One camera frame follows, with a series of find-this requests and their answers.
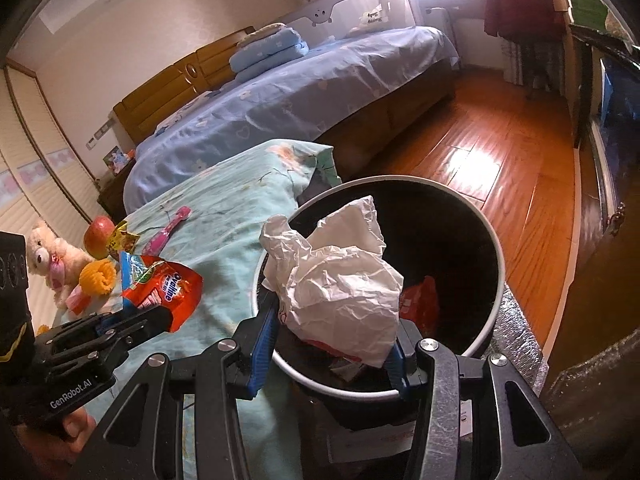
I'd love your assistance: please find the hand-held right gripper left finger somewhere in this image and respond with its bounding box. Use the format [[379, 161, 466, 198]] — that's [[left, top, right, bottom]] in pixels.
[[80, 300, 281, 480]]

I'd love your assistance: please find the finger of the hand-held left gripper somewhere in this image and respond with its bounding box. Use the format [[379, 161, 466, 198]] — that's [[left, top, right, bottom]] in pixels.
[[50, 306, 175, 386], [36, 311, 128, 356]]

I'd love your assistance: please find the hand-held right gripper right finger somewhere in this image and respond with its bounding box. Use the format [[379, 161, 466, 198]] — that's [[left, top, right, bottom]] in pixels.
[[382, 317, 586, 480]]

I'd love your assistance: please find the red snack packet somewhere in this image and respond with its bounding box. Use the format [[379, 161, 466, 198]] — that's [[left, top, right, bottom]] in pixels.
[[120, 252, 203, 335]]

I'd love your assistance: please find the white and red wrapper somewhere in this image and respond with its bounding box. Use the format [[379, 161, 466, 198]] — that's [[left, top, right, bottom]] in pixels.
[[259, 196, 405, 367]]

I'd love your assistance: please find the black white-rimmed trash bin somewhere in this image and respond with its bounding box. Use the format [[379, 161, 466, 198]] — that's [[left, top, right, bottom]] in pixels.
[[252, 175, 506, 431]]

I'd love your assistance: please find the person's left hand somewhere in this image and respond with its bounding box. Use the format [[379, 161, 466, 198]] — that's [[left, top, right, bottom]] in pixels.
[[15, 407, 98, 476]]

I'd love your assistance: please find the pink wrapper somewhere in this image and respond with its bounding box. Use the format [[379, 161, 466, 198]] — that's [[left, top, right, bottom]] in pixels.
[[65, 282, 101, 316]]

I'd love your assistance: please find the orange foam fruit net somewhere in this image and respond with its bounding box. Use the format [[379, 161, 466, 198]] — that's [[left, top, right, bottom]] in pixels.
[[79, 258, 118, 296]]

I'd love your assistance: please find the red plastic wrapper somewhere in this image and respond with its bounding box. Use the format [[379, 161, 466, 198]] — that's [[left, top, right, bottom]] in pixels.
[[400, 276, 441, 336]]

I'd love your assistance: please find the yellow green wrapper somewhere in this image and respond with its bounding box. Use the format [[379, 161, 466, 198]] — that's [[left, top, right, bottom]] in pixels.
[[105, 220, 141, 256]]

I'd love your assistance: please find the cream teddy bear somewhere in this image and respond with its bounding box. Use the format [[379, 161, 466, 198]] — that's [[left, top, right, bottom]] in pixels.
[[25, 220, 96, 311]]

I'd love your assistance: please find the pink toothbrush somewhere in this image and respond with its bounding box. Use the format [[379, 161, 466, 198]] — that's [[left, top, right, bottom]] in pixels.
[[141, 205, 192, 256]]

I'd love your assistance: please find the red yellow apple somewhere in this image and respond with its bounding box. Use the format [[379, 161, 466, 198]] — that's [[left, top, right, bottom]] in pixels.
[[82, 215, 117, 260]]

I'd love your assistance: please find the silver foil mat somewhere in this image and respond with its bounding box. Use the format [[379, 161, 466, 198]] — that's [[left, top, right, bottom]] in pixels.
[[482, 280, 551, 396]]

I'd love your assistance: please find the wooden nightstand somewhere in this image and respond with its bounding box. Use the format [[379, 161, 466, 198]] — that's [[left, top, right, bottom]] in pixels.
[[96, 157, 138, 223]]

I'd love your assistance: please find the cream slatted wardrobe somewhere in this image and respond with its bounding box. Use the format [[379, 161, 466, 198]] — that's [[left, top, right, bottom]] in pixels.
[[0, 57, 101, 331]]

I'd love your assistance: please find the flat blue printed pillow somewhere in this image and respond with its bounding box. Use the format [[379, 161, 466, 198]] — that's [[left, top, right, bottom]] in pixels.
[[152, 91, 211, 136]]

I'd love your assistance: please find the wooden headboard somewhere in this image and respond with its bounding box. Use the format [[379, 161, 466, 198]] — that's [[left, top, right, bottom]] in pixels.
[[112, 26, 257, 146]]

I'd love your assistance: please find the bed with blue sheet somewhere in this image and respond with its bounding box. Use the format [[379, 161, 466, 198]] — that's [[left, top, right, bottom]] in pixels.
[[122, 25, 460, 213]]

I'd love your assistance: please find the folded blue quilt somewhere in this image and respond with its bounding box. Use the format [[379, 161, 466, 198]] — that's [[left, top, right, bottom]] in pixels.
[[229, 27, 310, 81]]

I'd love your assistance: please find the small grey pillow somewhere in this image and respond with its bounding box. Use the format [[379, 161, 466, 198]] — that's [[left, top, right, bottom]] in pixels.
[[237, 22, 288, 43]]

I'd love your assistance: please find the grey dotted curtain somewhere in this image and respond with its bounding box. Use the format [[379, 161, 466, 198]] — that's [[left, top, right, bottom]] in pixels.
[[500, 35, 526, 86]]

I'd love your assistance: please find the black television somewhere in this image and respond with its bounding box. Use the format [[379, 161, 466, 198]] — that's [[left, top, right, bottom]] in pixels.
[[567, 22, 640, 221]]

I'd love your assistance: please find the dark red coat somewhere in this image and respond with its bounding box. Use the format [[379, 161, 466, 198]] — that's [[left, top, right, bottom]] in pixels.
[[484, 0, 568, 41]]

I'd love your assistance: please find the wall switch panel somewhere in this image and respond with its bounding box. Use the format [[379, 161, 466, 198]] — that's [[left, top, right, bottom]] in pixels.
[[85, 120, 113, 150]]

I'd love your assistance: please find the blue mesh bed rail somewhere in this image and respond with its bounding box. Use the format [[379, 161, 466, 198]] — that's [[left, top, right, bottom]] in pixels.
[[287, 0, 418, 43]]

